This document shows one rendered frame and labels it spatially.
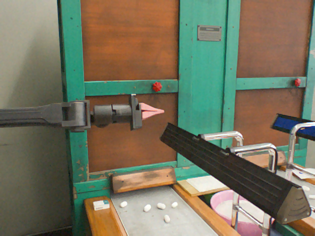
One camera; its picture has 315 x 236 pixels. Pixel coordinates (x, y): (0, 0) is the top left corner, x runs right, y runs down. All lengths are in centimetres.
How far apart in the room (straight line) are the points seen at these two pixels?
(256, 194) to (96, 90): 76
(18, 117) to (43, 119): 6
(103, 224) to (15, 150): 114
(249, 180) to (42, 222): 183
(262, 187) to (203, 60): 82
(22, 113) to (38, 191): 143
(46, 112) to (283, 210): 60
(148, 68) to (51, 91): 94
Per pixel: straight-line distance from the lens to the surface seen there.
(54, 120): 76
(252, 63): 149
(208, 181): 137
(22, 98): 198
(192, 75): 129
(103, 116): 76
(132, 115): 77
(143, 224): 110
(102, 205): 116
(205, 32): 133
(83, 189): 124
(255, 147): 79
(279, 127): 134
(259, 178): 64
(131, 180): 123
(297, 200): 60
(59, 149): 206
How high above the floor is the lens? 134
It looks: 11 degrees down
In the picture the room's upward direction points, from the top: straight up
